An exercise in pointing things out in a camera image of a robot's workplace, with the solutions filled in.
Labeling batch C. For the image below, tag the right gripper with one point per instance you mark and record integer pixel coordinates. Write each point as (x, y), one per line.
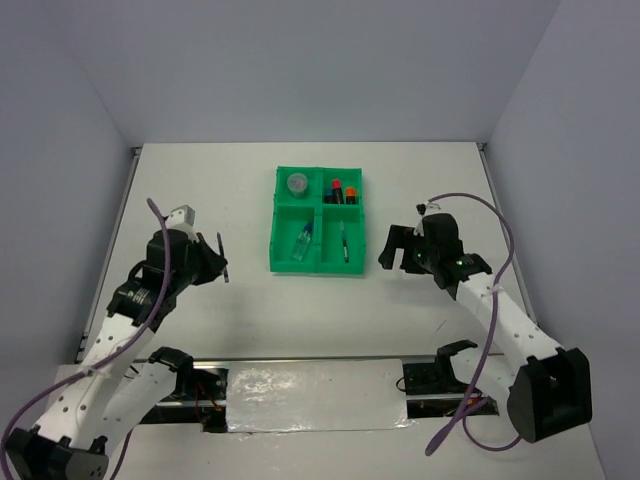
(399, 236)

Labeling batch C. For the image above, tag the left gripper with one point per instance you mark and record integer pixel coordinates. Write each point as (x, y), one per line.
(214, 262)

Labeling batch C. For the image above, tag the purple pen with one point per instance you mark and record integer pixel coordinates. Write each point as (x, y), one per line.
(225, 272)

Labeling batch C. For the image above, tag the blue pen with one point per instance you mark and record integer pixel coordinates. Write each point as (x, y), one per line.
(344, 242)

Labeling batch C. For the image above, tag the orange-capped black highlighter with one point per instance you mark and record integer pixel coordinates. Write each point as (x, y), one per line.
(351, 196)

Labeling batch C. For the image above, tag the blue-capped black highlighter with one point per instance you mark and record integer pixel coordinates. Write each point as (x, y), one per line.
(328, 196)

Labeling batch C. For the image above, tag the clear spray bottle blue cap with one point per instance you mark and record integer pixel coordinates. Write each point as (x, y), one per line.
(303, 241)

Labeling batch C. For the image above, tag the clear round container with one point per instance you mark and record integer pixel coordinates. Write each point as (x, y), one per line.
(297, 184)

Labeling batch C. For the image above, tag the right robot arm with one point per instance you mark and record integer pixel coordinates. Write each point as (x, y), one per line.
(543, 388)

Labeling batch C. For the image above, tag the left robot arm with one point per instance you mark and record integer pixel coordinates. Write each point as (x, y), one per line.
(96, 409)

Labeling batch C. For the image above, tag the green four-compartment tray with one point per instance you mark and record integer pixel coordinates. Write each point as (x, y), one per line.
(324, 255)

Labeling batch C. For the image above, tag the silver tape panel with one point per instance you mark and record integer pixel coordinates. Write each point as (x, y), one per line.
(315, 396)

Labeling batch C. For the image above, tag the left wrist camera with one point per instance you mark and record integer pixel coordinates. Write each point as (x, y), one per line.
(182, 219)

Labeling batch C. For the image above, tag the table left edge rail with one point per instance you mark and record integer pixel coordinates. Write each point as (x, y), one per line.
(84, 339)

